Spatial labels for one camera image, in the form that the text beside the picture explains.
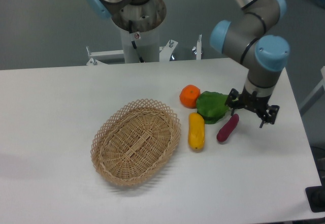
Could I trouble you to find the green bok choy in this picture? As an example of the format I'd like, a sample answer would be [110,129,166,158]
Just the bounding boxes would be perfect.
[196,91,230,124]

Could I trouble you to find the purple sweet potato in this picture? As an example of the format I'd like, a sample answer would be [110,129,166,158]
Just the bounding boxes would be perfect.
[216,114,239,143]

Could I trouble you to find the white metal frame right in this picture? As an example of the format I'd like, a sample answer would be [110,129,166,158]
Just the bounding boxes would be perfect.
[299,67,324,116]

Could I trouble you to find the black cable on pedestal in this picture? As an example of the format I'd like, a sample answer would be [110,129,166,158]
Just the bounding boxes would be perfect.
[128,20,145,63]

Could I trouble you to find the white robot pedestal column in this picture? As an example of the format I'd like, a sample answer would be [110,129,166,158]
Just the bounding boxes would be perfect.
[114,23,160,63]

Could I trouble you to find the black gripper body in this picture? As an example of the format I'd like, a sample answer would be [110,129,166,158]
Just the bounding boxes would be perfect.
[240,88,271,114]

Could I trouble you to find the yellow squash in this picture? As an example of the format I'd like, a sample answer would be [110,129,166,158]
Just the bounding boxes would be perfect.
[188,113,205,151]

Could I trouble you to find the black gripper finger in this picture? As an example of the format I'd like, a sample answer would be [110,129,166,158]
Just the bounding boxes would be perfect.
[225,88,241,116]
[258,105,280,128]

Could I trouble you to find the orange tangerine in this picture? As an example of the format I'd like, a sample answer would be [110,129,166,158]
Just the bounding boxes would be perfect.
[179,84,201,109]

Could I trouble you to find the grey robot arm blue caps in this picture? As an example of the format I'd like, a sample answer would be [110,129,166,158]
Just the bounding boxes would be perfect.
[87,0,290,124]

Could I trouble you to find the black box at table edge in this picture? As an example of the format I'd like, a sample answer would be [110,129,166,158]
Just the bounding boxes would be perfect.
[305,186,324,213]

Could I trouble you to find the white metal mounting frame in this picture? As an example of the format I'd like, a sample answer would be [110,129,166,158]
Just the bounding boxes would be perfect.
[85,34,204,66]

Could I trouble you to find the woven wicker basket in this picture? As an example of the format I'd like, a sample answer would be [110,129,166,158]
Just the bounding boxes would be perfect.
[91,99,181,187]

